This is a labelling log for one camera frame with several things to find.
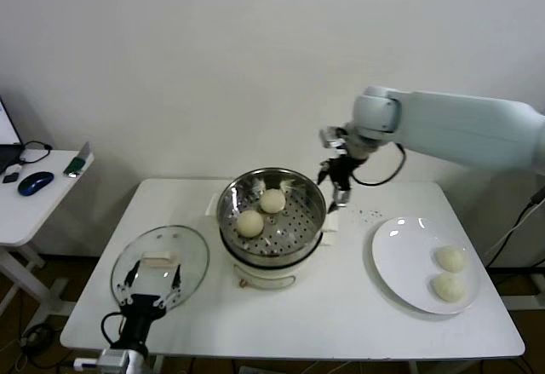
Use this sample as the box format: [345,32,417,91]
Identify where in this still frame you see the green and silver tool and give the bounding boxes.
[63,141,95,179]

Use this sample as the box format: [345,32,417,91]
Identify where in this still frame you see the black power cable with plug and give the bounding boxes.
[485,186,545,269]

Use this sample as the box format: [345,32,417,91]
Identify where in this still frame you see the white steamed baozi bun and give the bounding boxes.
[259,189,286,215]
[432,272,468,303]
[236,210,265,238]
[434,245,468,273]

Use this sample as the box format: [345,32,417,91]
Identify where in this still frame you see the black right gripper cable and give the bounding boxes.
[351,141,408,187]

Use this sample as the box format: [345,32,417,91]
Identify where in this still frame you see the black floor cable bundle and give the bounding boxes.
[16,321,65,371]

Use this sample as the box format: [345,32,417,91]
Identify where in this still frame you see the blue black computer mouse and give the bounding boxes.
[17,171,55,198]

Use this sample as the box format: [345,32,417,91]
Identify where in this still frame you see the scattered dark crumbs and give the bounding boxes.
[351,208,382,223]

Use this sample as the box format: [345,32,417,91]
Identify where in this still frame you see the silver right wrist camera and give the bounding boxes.
[319,125,348,152]

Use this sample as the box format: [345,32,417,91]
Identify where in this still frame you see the black laptop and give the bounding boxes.
[0,95,25,175]

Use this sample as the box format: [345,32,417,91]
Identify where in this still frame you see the white electric cooking pot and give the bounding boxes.
[220,231,334,294]

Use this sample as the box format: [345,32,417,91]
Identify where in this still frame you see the white side table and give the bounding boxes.
[0,148,95,319]

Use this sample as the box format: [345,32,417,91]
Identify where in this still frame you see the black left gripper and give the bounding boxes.
[115,261,183,348]

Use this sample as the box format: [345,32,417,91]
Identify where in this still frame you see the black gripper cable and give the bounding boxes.
[100,310,129,348]
[351,141,408,187]

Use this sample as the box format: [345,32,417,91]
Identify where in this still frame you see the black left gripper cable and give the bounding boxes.
[100,310,129,348]

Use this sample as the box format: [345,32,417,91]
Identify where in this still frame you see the thin black desk cable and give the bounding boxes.
[17,140,55,166]

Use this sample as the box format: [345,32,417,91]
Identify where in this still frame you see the white round plate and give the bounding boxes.
[370,216,481,315]

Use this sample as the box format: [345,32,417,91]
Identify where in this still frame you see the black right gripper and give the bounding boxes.
[316,156,363,214]

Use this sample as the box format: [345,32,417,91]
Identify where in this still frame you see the glass lid with white handle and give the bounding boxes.
[110,225,210,314]

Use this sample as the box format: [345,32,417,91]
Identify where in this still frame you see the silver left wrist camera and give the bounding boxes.
[74,348,131,371]

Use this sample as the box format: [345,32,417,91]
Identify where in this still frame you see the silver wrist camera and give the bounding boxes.
[319,125,348,152]
[74,348,131,371]

